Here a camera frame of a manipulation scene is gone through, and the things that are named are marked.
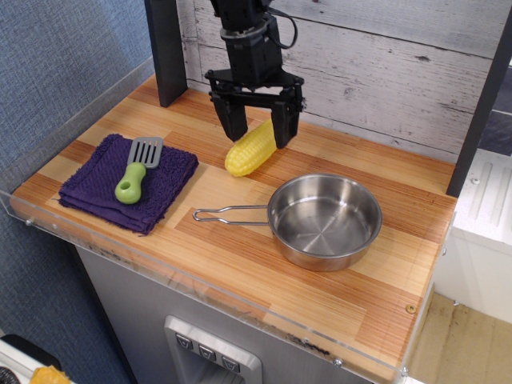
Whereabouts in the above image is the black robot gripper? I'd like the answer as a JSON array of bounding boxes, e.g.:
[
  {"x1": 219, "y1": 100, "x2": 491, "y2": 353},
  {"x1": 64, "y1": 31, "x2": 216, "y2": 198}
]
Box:
[{"x1": 206, "y1": 15, "x2": 304, "y2": 149}]

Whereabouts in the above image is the silver dispenser button panel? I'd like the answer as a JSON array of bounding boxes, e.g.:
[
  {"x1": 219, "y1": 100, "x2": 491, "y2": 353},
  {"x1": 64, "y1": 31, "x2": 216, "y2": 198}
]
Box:
[{"x1": 164, "y1": 315, "x2": 263, "y2": 383}]

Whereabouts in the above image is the yellow plastic corn cob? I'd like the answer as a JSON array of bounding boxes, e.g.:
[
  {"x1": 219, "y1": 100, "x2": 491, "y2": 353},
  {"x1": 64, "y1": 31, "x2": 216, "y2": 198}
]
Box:
[{"x1": 225, "y1": 119, "x2": 277, "y2": 177}]

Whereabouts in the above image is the grey green toy spatula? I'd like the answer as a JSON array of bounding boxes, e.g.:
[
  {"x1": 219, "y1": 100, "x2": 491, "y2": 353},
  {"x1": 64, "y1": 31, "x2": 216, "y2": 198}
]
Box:
[{"x1": 114, "y1": 137, "x2": 163, "y2": 205}]

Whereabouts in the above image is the white toy sink counter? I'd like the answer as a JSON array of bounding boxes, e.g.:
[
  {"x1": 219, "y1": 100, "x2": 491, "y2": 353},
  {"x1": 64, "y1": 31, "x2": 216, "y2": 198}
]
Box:
[{"x1": 434, "y1": 150, "x2": 511, "y2": 322}]

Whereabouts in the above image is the dark right upright post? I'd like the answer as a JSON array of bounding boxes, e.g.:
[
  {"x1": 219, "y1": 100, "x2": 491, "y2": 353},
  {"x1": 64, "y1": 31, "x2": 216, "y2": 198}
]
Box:
[{"x1": 446, "y1": 10, "x2": 511, "y2": 198}]

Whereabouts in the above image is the dark upright post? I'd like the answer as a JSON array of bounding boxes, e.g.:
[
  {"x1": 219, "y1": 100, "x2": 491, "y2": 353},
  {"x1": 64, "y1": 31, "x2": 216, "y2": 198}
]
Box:
[
  {"x1": 446, "y1": 10, "x2": 511, "y2": 198},
  {"x1": 144, "y1": 0, "x2": 188, "y2": 107}
]

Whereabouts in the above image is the grey toy fridge cabinet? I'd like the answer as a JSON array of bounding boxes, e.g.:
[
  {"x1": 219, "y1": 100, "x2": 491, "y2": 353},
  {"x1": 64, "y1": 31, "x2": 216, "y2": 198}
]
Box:
[{"x1": 78, "y1": 248, "x2": 365, "y2": 383}]

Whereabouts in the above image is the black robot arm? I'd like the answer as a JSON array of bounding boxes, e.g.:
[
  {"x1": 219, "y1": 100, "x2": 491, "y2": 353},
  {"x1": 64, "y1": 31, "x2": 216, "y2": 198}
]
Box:
[{"x1": 205, "y1": 1, "x2": 304, "y2": 149}]

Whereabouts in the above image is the stainless steel pot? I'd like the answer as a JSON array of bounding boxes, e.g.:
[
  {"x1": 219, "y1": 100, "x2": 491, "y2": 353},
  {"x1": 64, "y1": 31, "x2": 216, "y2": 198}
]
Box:
[{"x1": 193, "y1": 173, "x2": 383, "y2": 272}]

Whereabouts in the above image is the yellow object at corner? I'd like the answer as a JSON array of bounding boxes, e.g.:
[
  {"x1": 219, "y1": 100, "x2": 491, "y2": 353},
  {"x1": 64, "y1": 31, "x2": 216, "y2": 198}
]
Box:
[{"x1": 30, "y1": 366, "x2": 70, "y2": 384}]

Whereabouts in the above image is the purple folded towel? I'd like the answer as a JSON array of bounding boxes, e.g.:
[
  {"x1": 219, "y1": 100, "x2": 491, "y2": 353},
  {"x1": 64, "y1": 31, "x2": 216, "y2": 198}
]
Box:
[{"x1": 59, "y1": 134, "x2": 198, "y2": 235}]

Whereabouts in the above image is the dark left upright post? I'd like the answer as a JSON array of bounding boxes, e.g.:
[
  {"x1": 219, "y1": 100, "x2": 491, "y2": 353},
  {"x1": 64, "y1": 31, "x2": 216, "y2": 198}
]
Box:
[{"x1": 144, "y1": 0, "x2": 188, "y2": 107}]

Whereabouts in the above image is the clear acrylic table guard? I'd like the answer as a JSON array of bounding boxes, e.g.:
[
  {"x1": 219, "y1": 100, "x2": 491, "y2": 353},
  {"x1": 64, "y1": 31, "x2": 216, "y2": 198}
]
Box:
[{"x1": 0, "y1": 55, "x2": 459, "y2": 381}]

